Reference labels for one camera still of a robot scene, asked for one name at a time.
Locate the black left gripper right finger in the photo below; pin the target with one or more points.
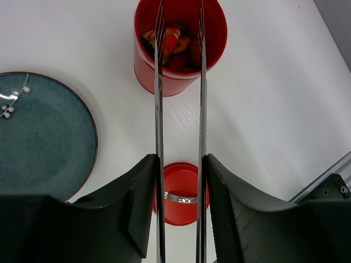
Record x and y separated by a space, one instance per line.
250 225

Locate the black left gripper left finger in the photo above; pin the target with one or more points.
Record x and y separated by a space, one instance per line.
111 224

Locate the red tin lid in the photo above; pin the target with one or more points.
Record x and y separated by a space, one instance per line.
181 180

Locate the red white shrimp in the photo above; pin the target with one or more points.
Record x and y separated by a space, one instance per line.
171 39

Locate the red sausage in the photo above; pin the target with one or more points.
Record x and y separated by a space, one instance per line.
195 53

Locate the blue ceramic plate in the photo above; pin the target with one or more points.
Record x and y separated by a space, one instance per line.
49 140

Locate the red cylindrical tin container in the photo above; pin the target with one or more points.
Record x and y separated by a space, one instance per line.
188 14

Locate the braised pork piece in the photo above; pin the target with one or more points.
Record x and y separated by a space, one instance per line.
178 62

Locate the dark octopus tentacle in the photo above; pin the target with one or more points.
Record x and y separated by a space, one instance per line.
183 29

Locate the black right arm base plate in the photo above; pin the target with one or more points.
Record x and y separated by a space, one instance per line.
333 188

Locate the aluminium mounting rail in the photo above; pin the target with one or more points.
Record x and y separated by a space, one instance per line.
341 167

